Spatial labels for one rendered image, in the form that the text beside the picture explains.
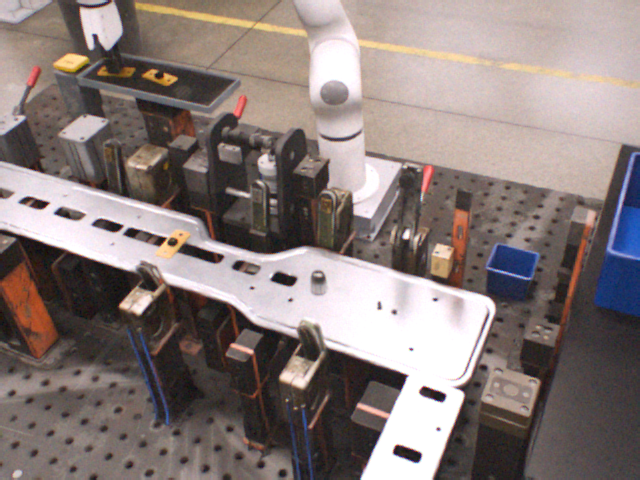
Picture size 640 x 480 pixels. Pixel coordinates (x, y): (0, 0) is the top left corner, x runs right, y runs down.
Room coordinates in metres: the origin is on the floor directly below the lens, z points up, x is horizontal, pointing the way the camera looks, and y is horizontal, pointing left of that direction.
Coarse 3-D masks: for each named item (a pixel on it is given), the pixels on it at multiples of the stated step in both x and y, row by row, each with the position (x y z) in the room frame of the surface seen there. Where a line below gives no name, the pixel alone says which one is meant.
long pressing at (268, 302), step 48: (48, 192) 1.33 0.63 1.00; (96, 192) 1.32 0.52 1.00; (48, 240) 1.17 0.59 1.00; (96, 240) 1.15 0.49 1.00; (192, 240) 1.13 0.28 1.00; (192, 288) 0.99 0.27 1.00; (240, 288) 0.98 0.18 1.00; (288, 288) 0.97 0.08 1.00; (336, 288) 0.96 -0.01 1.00; (384, 288) 0.95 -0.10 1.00; (432, 288) 0.95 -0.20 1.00; (336, 336) 0.84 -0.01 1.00; (384, 336) 0.84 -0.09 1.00; (432, 336) 0.83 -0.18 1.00; (480, 336) 0.82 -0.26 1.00
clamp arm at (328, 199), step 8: (328, 192) 1.13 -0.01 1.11; (336, 192) 1.13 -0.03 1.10; (320, 200) 1.13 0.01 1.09; (328, 200) 1.12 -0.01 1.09; (336, 200) 1.12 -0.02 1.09; (320, 208) 1.12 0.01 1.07; (328, 208) 1.11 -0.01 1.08; (336, 208) 1.12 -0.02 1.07; (320, 216) 1.12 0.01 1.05; (328, 216) 1.11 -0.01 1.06; (320, 224) 1.12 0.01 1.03; (328, 224) 1.11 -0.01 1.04; (336, 224) 1.11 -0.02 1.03; (320, 232) 1.11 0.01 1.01; (328, 232) 1.11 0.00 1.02; (336, 232) 1.11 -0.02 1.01; (320, 240) 1.11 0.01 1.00; (328, 240) 1.10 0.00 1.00; (336, 240) 1.11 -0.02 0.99
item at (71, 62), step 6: (72, 54) 1.68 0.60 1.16; (60, 60) 1.65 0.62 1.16; (66, 60) 1.65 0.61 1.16; (72, 60) 1.65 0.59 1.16; (78, 60) 1.65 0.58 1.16; (84, 60) 1.65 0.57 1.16; (54, 66) 1.64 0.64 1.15; (60, 66) 1.63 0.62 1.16; (66, 66) 1.62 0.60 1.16; (72, 66) 1.62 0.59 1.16; (78, 66) 1.63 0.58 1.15
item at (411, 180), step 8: (408, 168) 1.05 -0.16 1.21; (416, 168) 1.05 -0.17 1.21; (400, 176) 1.02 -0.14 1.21; (408, 176) 1.02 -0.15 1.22; (416, 176) 1.03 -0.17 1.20; (400, 184) 1.02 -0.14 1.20; (408, 184) 1.01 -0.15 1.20; (416, 184) 1.03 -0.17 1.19; (400, 192) 1.04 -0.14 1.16; (408, 192) 1.04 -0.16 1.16; (416, 192) 1.03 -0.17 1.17; (400, 200) 1.04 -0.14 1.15; (408, 200) 1.04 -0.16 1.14; (416, 200) 1.03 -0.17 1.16; (400, 208) 1.04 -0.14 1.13; (408, 208) 1.04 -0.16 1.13; (416, 208) 1.02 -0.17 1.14; (400, 216) 1.03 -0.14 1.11; (408, 216) 1.03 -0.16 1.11; (416, 216) 1.02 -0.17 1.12; (400, 224) 1.03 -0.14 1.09; (408, 224) 1.03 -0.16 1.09; (416, 224) 1.02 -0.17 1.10; (400, 232) 1.03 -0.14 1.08; (416, 232) 1.02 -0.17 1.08; (400, 240) 1.03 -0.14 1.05
